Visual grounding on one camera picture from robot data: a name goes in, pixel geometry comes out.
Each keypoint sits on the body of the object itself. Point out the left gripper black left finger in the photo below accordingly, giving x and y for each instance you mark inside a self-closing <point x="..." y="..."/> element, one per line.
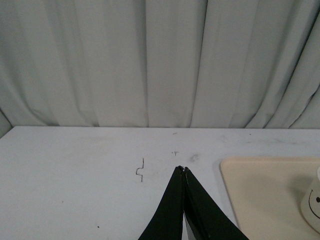
<point x="167" y="221"/>

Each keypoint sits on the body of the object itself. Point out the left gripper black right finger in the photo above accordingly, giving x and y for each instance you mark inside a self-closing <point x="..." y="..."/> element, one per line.
<point x="205" y="220"/>

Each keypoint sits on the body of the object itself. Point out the cream mug with black handle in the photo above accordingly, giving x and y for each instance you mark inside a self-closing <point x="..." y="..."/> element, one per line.
<point x="310" y="204"/>

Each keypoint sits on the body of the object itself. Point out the beige rectangular plastic tray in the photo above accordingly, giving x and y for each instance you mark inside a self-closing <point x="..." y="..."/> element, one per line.
<point x="266" y="192"/>

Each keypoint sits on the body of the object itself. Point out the white pleated curtain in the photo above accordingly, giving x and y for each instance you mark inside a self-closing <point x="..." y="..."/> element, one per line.
<point x="160" y="63"/>

